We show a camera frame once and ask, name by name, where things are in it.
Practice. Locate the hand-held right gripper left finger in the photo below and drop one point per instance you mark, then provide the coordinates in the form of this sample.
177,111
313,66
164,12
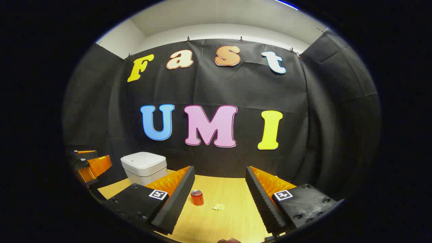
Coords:
175,202

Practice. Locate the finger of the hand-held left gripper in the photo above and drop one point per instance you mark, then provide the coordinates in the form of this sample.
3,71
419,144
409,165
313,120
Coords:
86,155
96,167

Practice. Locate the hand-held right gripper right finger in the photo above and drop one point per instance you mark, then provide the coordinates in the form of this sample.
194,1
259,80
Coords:
261,202

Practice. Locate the red pop can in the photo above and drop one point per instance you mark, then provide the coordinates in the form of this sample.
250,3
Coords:
197,198

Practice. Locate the paper ball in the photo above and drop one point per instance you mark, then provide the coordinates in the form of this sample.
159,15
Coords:
218,207

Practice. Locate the white desktop garbage bin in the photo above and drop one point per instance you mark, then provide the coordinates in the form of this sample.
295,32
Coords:
143,165

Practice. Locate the wooden desktop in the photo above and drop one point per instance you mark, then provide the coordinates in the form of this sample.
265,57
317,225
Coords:
226,189

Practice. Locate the black backdrop cloth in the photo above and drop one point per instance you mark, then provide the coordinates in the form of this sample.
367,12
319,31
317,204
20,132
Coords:
303,135

